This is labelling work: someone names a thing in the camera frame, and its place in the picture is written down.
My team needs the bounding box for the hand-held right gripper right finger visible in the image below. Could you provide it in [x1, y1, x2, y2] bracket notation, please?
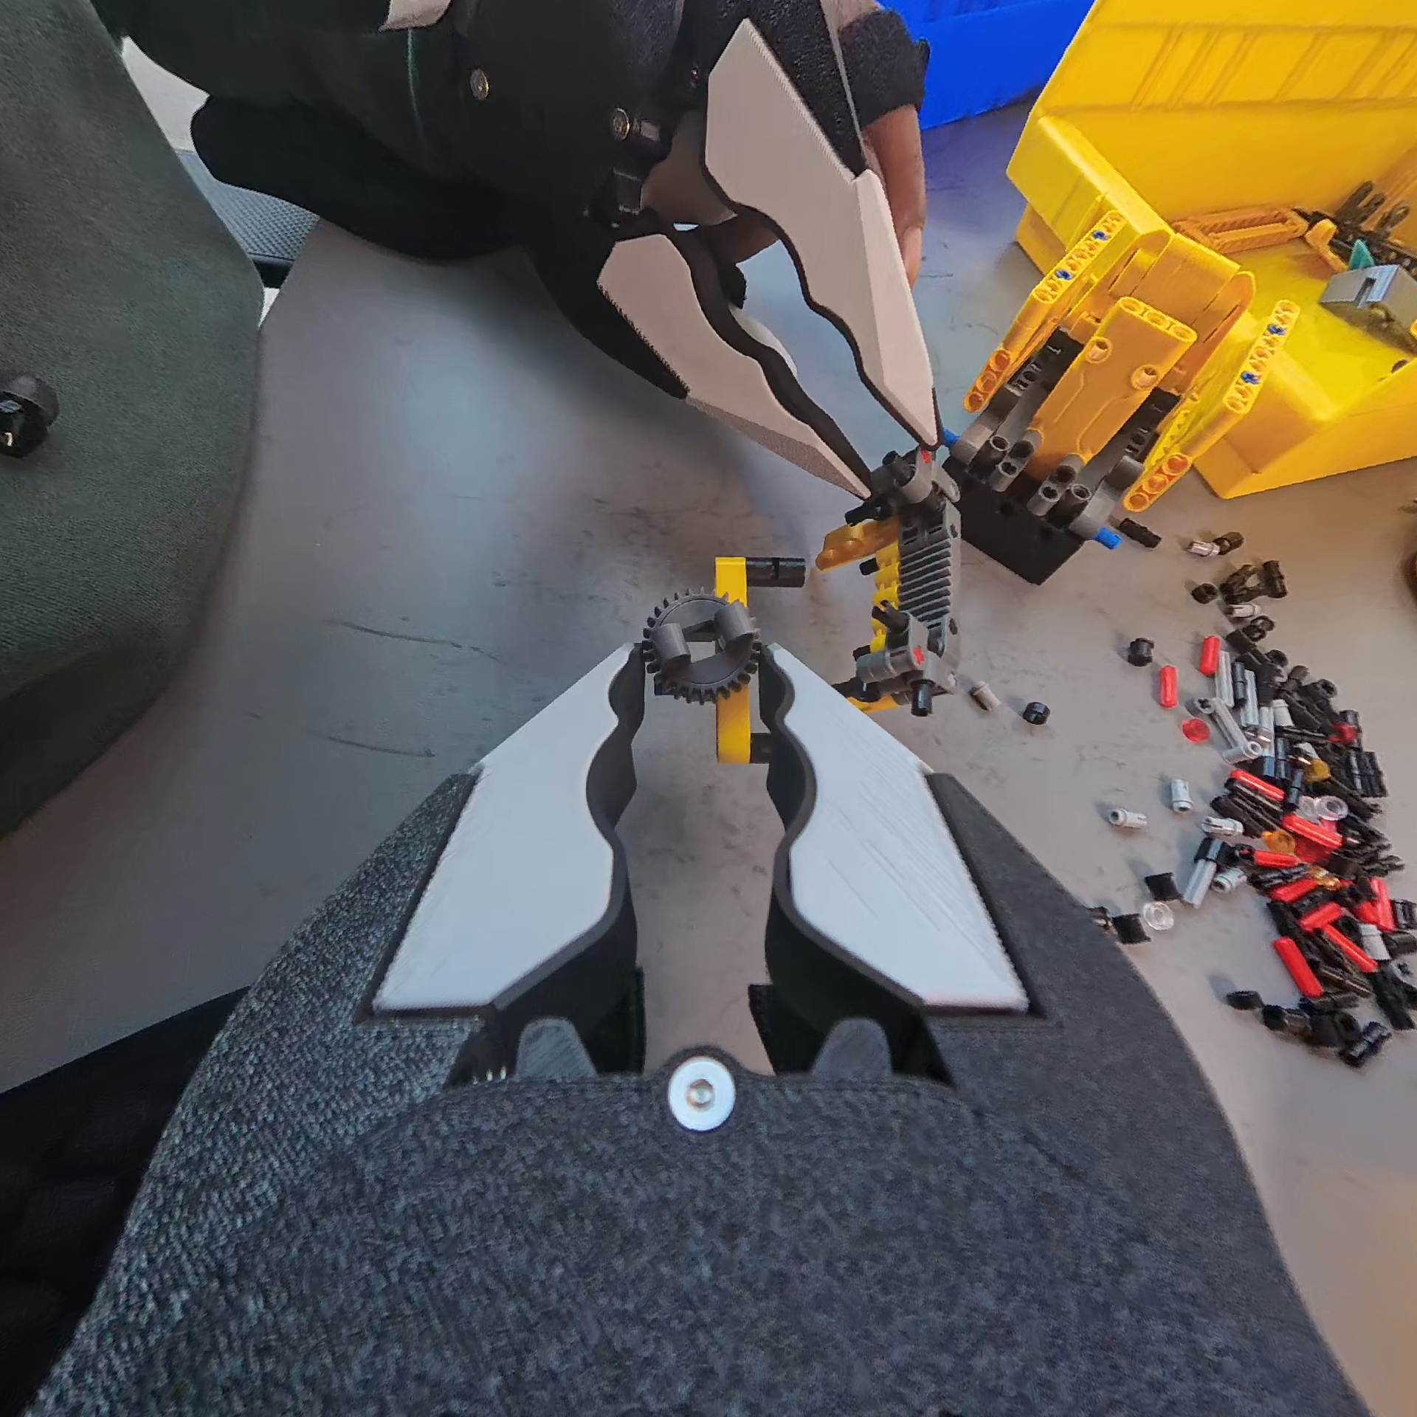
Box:
[751, 643, 1031, 1074]

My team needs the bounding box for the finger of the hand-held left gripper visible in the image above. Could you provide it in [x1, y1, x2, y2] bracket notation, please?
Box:
[596, 230, 876, 503]
[701, 18, 945, 449]

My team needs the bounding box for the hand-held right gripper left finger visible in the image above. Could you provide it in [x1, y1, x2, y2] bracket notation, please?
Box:
[372, 643, 650, 1074]

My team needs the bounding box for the yellow lego beam with black pins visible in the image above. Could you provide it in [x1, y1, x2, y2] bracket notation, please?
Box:
[711, 552, 809, 767]

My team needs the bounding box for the grey yellow lego rack assembly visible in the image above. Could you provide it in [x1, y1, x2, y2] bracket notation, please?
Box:
[816, 446, 966, 713]

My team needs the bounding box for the large yellow black lego model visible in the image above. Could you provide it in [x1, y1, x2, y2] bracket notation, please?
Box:
[939, 206, 1305, 588]

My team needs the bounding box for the pile of small lego pins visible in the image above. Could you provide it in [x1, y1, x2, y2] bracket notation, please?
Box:
[1091, 530, 1417, 1072]

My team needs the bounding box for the long black lego beam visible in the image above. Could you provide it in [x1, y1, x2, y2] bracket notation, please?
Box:
[1293, 181, 1417, 271]

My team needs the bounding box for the person's left hand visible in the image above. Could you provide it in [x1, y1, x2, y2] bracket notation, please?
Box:
[674, 109, 930, 287]

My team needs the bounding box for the blue plastic crate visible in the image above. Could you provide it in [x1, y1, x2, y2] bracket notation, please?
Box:
[886, 0, 1101, 132]

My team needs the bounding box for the grey mesh chair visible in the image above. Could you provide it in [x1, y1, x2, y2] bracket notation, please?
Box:
[181, 149, 323, 293]

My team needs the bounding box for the yellow plastic storage bin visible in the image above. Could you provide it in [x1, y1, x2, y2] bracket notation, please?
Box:
[1004, 0, 1417, 502]

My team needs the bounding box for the person in green sweatshirt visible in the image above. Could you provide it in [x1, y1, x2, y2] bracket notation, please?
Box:
[0, 0, 267, 839]

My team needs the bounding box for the orange lego frame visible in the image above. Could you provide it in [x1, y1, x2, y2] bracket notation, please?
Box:
[1171, 206, 1312, 254]

